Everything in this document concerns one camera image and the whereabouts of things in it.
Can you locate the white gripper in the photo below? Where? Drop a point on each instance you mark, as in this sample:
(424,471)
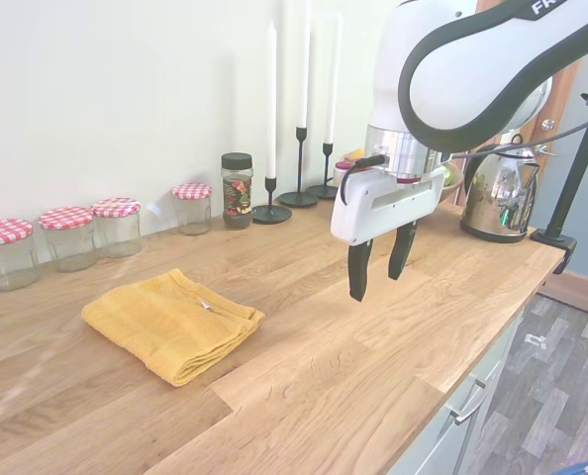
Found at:
(368,208)

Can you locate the yellow terry towel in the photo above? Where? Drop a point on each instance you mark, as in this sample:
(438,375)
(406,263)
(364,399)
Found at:
(170,326)

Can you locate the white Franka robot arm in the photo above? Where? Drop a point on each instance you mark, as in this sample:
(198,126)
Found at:
(447,74)

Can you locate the black candle holder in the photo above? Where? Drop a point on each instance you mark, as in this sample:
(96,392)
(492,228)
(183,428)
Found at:
(323,189)
(299,198)
(271,213)

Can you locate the small jar red lid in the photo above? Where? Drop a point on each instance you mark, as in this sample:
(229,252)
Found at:
(342,173)

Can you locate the wooden fruit bowl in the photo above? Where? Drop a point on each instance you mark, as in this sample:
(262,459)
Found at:
(453,187)

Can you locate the yellow lemon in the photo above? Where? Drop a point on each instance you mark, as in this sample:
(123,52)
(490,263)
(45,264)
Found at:
(356,154)

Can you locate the green apple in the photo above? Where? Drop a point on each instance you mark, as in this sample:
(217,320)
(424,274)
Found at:
(451,175)

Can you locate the stainless steel kettle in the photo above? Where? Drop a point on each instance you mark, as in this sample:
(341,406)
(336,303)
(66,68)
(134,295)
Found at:
(499,198)

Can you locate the coffee jar black lid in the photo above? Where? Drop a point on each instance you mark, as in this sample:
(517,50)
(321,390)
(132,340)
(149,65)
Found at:
(237,193)

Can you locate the grey cabinet front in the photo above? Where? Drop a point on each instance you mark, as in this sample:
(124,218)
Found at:
(472,410)

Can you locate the white taper candle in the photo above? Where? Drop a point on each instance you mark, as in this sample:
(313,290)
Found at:
(332,79)
(305,74)
(272,99)

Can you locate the glass jar red checked lid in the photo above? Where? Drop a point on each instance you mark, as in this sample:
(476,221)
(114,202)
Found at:
(68,237)
(192,208)
(7,252)
(118,227)

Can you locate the silver door knob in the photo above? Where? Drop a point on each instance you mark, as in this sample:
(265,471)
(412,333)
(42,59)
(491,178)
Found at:
(549,123)

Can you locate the black camera stand with clamp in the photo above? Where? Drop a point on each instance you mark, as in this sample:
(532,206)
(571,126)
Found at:
(571,188)

